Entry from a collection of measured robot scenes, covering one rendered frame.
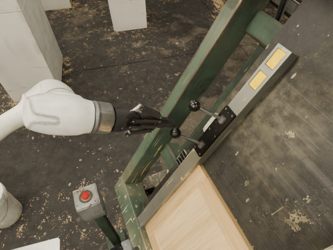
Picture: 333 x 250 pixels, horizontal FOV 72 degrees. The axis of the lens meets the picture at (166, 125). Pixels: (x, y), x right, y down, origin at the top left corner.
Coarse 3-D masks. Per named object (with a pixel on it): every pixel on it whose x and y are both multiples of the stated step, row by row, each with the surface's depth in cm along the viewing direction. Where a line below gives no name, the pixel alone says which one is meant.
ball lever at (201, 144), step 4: (172, 128) 76; (176, 128) 75; (172, 132) 75; (176, 132) 74; (180, 132) 75; (172, 136) 75; (176, 136) 75; (180, 136) 76; (184, 136) 77; (192, 140) 77; (196, 140) 78; (200, 144) 78; (204, 144) 77; (200, 148) 79
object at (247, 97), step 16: (288, 64) 61; (272, 80) 63; (240, 96) 69; (256, 96) 66; (240, 112) 69; (192, 160) 84; (176, 176) 90; (160, 192) 98; (160, 208) 101; (144, 224) 108
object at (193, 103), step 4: (192, 100) 69; (196, 100) 69; (188, 104) 70; (192, 104) 68; (196, 104) 68; (200, 104) 69; (192, 108) 68; (196, 108) 68; (200, 108) 70; (204, 112) 71; (208, 112) 71; (216, 116) 71; (224, 116) 72; (220, 120) 72; (224, 120) 71
